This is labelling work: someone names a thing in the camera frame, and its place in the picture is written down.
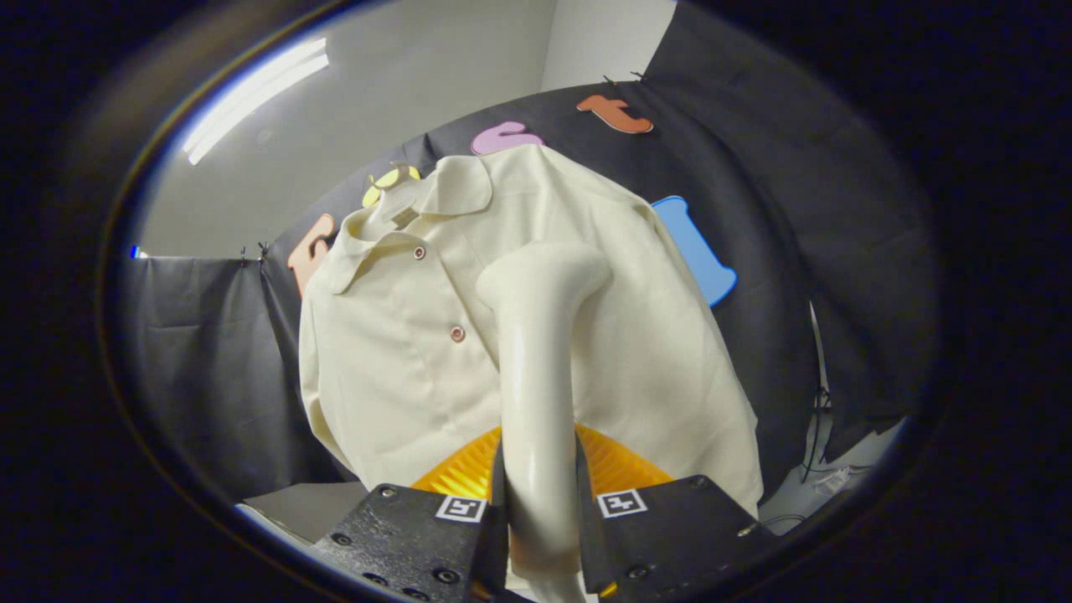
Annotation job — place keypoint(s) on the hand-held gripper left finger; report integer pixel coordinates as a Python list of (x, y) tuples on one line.
[(402, 536)]

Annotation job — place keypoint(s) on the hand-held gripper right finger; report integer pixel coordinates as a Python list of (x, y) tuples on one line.
[(670, 536)]

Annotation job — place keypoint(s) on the ceiling light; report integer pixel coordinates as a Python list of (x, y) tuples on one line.
[(251, 96)]

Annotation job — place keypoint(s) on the white clothes hanger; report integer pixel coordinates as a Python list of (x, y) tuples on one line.
[(400, 211)]

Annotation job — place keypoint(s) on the grey-topped cabinet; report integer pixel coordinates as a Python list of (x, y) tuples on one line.
[(310, 507)]

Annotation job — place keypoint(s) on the black backdrop cloth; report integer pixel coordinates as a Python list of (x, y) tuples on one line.
[(796, 209)]

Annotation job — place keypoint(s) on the cream button shirt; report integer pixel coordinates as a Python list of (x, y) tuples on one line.
[(402, 368)]

